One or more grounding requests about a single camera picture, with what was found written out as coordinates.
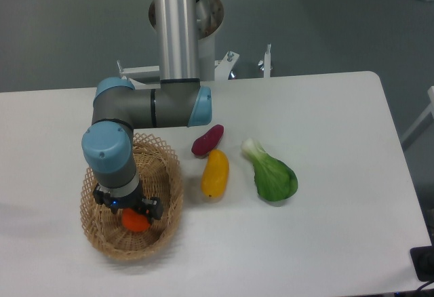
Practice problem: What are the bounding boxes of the orange fruit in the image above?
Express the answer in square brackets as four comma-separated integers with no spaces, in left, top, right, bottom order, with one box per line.
[121,208,151,233]

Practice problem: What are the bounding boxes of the white furniture leg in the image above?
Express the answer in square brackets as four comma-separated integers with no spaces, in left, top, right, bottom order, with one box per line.
[401,86,433,151]

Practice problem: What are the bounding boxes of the yellow mango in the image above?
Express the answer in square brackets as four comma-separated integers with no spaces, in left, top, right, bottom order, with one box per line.
[201,149,229,199]

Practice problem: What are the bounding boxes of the black device at table edge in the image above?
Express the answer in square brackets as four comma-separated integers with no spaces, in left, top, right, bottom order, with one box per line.
[410,246,433,282]

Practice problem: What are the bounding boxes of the woven wicker basket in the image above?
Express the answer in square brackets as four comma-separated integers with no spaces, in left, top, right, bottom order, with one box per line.
[80,133,184,261]

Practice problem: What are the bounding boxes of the purple sweet potato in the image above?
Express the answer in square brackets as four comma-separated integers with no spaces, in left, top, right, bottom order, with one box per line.
[191,124,224,157]

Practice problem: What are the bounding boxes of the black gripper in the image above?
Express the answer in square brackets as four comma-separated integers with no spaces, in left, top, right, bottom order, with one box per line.
[92,183,163,224]

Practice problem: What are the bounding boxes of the green bok choy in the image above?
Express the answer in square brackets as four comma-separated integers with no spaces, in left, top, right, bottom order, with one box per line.
[241,138,298,202]

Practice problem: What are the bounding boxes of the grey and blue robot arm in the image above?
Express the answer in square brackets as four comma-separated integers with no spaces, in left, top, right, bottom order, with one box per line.
[81,0,212,222]

